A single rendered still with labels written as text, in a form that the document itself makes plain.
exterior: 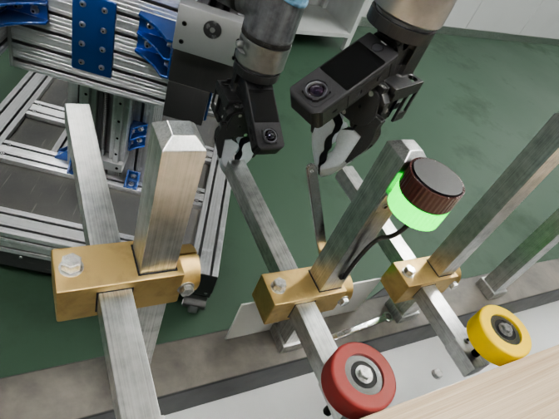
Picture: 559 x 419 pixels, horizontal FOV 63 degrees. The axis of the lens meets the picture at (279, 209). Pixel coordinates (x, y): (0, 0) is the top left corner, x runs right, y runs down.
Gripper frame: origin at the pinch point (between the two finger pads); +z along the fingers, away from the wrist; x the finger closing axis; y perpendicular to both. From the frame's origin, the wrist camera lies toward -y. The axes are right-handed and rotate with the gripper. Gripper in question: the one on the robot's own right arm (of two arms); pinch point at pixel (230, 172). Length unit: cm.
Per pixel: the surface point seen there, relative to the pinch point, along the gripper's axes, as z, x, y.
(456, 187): -28.7, -5.1, -33.3
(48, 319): 83, 29, 26
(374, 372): -7.7, -1.5, -41.8
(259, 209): -3.4, 0.0, -12.1
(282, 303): -4.4, 3.9, -29.3
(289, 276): -4.4, 1.1, -25.5
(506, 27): 68, -442, 285
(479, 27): 72, -398, 281
